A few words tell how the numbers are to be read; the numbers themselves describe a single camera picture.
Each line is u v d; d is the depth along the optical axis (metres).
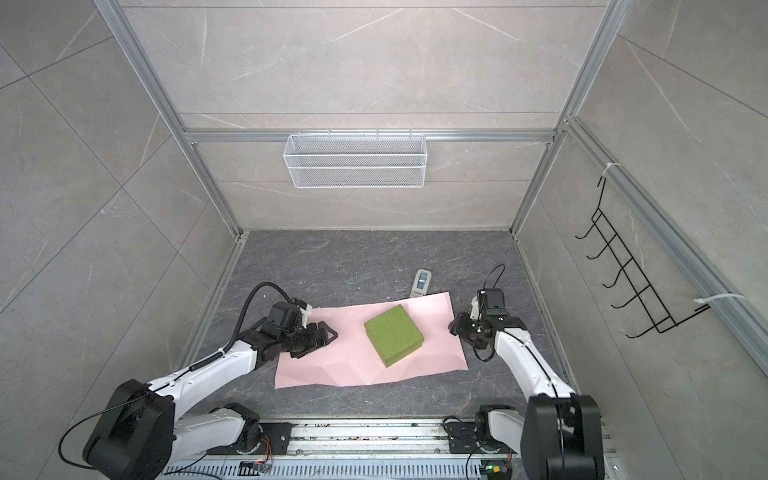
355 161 1.01
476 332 0.68
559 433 0.40
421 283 1.00
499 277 1.08
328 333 0.80
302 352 0.77
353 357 0.88
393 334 0.84
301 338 0.74
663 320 0.58
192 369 0.48
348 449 0.73
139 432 0.40
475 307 0.81
